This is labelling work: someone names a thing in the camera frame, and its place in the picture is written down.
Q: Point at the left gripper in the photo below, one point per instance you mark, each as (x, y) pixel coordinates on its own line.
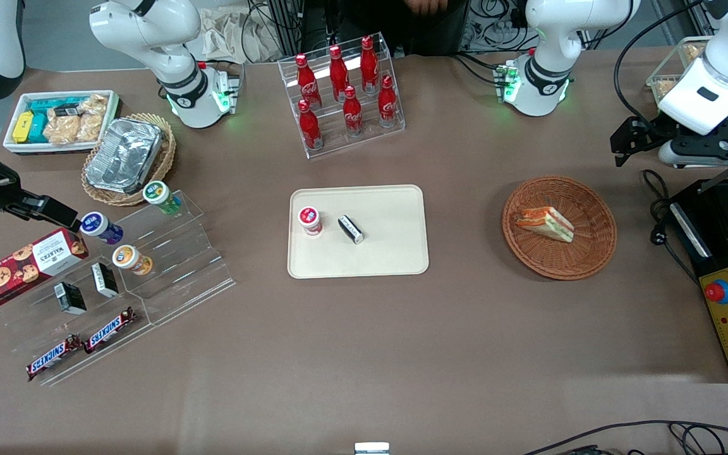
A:
(649, 131)

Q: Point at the triangular sandwich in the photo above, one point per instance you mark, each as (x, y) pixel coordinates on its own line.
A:
(547, 222)

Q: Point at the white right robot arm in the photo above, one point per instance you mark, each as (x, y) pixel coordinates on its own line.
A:
(149, 25)

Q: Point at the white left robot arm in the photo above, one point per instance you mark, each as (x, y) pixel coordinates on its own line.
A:
(547, 38)

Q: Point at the round brown wicker basket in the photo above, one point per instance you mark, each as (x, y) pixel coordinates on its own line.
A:
(588, 208)

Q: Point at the aluminium foil tray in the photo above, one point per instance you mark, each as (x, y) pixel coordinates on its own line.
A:
(124, 155)

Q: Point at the light wicker basket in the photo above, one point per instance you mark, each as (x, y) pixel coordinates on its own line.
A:
(167, 155)

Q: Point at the beige plastic tray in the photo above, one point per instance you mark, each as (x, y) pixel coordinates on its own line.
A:
(389, 253)

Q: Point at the bare person hand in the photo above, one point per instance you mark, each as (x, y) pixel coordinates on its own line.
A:
(426, 6)

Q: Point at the purple small can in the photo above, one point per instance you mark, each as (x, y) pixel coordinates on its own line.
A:
(100, 227)

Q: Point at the red cookie box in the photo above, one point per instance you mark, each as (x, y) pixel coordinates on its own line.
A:
(23, 268)

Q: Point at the white plastic bin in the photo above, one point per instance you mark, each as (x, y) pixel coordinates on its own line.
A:
(13, 146)

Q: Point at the clear bag of crackers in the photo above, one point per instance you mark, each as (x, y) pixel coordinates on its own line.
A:
(96, 104)
(91, 127)
(60, 129)

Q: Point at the teal small box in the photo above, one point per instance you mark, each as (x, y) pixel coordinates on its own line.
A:
(38, 127)

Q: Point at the yellow small box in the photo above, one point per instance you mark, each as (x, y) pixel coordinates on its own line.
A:
(23, 126)

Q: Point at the small black box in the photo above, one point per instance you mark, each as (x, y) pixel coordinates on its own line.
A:
(351, 229)
(70, 298)
(104, 280)

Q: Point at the orange small can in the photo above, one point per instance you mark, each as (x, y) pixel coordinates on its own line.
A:
(130, 259)

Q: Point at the clear pack of biscuits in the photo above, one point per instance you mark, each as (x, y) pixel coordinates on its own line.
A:
(696, 54)

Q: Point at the teal long box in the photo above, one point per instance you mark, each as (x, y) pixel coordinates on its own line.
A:
(54, 102)

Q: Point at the green lid small can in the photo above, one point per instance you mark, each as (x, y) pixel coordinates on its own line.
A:
(160, 194)

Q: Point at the snickers chocolate bar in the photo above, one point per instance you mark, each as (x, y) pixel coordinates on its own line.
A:
(110, 330)
(53, 358)

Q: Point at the black sealing machine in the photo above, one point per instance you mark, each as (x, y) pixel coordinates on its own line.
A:
(705, 253)

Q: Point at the clear acrylic stepped display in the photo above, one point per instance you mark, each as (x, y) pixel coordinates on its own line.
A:
(181, 265)

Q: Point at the red emergency stop button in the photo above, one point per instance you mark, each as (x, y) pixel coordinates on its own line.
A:
(718, 291)

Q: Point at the red cola bottle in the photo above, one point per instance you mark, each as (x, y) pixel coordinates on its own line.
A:
(352, 114)
(309, 126)
(369, 63)
(339, 72)
(387, 104)
(306, 82)

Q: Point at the crumpled beige paper bag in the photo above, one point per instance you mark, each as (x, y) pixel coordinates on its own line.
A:
(231, 31)

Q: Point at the red lid small can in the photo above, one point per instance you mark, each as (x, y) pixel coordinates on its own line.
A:
(309, 220)

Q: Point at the person in dark clothes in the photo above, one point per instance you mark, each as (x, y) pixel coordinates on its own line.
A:
(376, 25)

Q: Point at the clear acrylic bottle rack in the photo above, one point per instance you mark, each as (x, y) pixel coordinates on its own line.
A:
(329, 142)

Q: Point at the small white device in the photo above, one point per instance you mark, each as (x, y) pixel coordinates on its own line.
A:
(371, 448)

